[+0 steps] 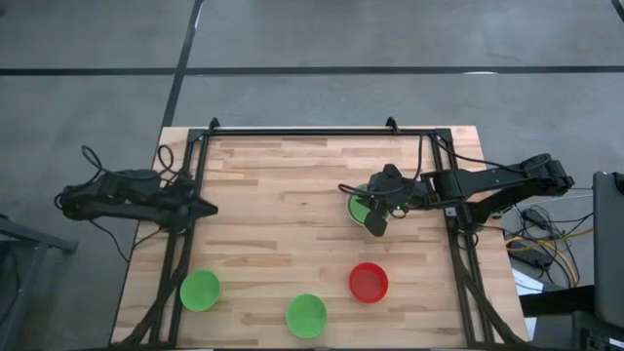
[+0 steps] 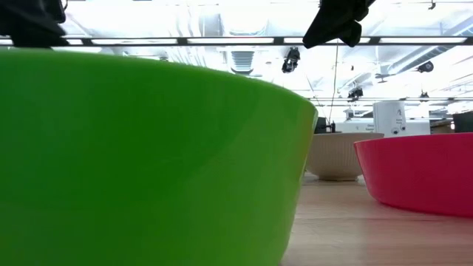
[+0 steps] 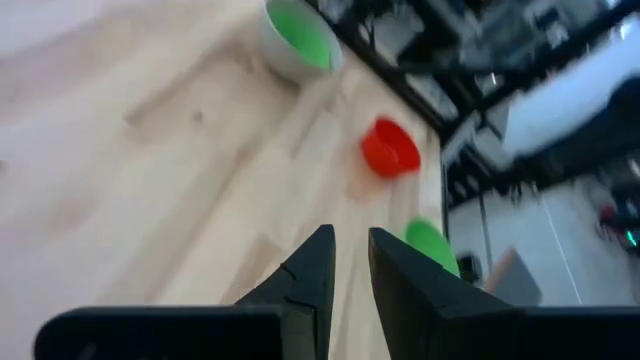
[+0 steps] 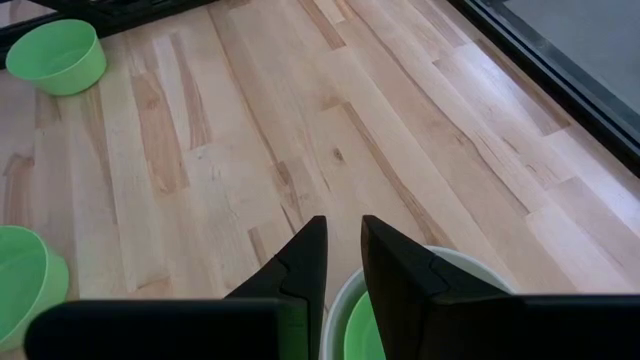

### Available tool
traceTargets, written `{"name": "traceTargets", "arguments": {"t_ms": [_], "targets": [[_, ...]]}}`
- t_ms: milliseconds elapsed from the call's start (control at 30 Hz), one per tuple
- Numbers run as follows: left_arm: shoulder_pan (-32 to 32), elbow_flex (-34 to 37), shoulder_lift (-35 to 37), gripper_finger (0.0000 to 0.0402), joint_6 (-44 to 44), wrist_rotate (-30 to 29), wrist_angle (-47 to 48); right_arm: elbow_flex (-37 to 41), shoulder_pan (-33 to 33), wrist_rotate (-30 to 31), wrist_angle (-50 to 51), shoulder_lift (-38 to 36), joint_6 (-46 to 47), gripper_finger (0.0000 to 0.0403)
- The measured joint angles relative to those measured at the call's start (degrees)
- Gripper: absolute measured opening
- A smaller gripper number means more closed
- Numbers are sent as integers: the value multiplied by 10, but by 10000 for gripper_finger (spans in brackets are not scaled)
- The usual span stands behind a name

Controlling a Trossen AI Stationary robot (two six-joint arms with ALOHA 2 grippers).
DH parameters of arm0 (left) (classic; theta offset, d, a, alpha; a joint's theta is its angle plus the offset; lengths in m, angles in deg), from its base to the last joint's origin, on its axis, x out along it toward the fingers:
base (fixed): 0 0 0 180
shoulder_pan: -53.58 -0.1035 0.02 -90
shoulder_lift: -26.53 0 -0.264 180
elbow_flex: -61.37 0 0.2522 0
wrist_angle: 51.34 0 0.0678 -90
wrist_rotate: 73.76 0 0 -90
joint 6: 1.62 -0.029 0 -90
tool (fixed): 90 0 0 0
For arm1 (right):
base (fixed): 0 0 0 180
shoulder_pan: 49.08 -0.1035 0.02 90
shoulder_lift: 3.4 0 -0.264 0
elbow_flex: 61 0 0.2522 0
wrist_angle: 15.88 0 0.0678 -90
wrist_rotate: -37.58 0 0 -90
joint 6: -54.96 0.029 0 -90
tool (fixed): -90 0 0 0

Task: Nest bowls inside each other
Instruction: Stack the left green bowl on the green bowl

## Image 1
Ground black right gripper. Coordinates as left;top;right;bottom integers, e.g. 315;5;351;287
355;164;425;238

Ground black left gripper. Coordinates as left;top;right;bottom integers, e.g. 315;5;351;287
163;184;219;231

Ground green plastic bowl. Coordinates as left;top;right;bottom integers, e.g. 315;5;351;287
285;292;329;340
178;268;221;313
348;187;386;225

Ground white ribbed bowl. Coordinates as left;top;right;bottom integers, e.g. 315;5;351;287
344;182;393;229

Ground red plastic bowl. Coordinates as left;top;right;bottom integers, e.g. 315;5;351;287
347;261;390;304

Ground white paper sheet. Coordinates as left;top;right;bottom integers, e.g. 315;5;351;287
511;267;537;296

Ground black power brick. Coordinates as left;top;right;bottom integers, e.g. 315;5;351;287
506;246;555;270

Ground grey metal stand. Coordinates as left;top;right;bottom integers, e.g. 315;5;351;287
0;214;79;351

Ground black side desk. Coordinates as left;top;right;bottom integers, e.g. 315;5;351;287
519;285;596;318

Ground dark grey equipment case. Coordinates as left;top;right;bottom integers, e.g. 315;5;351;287
592;170;624;329

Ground black equipment box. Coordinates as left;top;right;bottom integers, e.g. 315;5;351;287
572;310;624;351

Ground black aluminium table frame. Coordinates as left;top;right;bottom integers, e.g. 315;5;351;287
111;116;530;350

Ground black floor cable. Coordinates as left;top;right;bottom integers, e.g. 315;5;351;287
89;218;165;263

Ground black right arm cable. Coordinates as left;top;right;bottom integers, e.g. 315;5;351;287
336;134;552;197

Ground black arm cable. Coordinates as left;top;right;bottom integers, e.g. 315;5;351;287
80;143;196;196
336;134;552;197

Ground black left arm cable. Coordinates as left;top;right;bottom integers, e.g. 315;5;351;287
80;143;196;196

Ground yellow cable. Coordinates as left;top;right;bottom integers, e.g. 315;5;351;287
504;226;596;289

